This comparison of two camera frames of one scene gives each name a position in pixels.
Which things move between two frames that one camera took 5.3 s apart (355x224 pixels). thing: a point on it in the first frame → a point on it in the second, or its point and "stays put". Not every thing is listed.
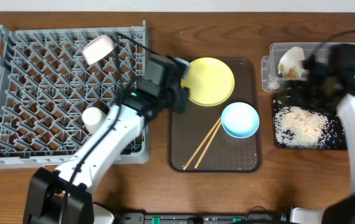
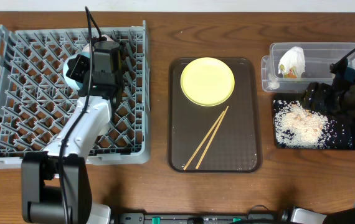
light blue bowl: [240, 120] → [71, 81]
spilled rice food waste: [296, 127] stays put
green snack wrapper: [291, 73] stays put
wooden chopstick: [185, 167] stays put
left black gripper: [180, 88] → [101, 88]
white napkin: [294, 56] stays put
